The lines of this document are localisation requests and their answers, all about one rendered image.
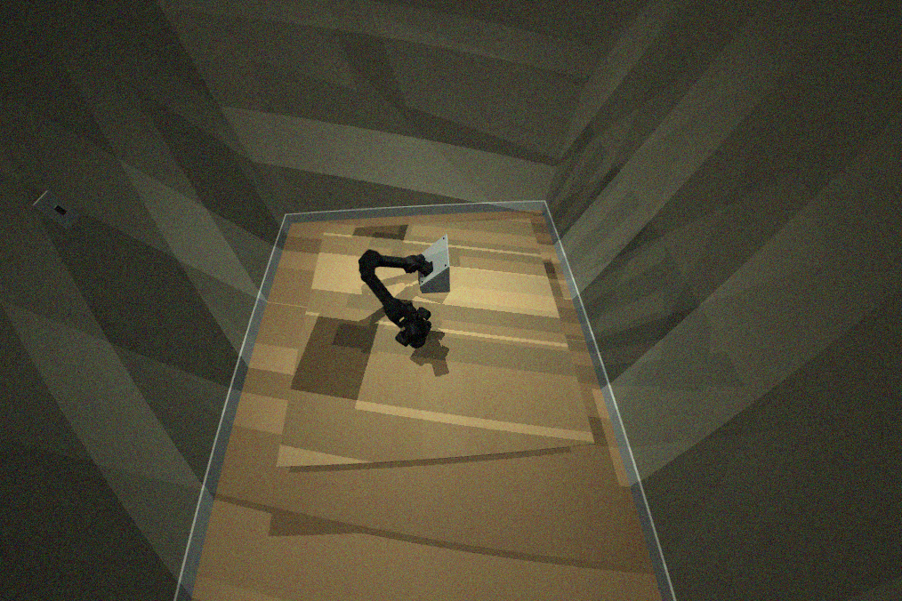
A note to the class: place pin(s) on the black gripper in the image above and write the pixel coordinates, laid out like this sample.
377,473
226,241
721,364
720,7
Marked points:
401,336

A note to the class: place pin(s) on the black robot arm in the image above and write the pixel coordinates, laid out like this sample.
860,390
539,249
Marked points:
394,308

